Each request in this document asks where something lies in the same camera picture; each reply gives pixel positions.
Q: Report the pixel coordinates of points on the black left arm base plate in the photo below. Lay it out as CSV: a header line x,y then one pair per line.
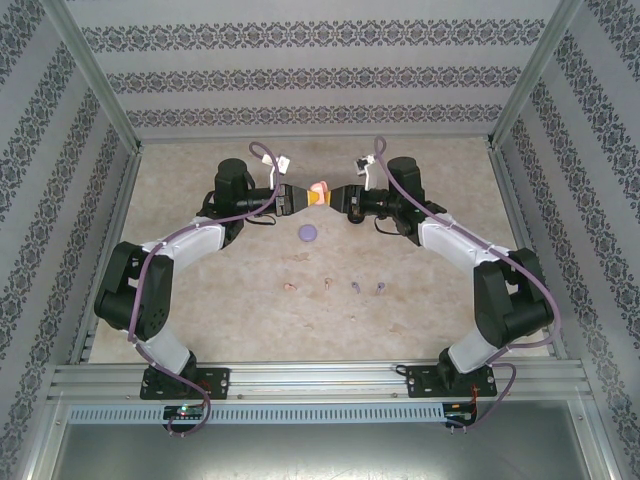
x,y
215,382

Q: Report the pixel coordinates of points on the aluminium frame post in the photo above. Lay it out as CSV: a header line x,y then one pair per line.
x,y
535,75
95,80

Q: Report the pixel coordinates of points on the pink earbud charging case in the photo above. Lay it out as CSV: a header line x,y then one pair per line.
x,y
318,189

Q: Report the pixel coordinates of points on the aluminium table side rail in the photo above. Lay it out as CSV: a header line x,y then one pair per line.
x,y
121,200
506,200

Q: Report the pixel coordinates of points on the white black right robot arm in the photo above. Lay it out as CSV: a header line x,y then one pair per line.
x,y
510,300

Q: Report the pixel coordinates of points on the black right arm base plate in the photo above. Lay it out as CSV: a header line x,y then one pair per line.
x,y
422,382

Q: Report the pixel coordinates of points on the purple earbud charging case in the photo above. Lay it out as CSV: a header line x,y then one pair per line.
x,y
307,233

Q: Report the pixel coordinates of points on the aluminium table back rail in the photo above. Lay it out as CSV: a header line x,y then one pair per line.
x,y
315,136

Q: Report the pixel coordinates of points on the aluminium mounting rail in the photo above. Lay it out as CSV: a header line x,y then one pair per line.
x,y
315,380

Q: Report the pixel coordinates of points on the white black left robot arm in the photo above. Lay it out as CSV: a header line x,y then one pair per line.
x,y
130,290

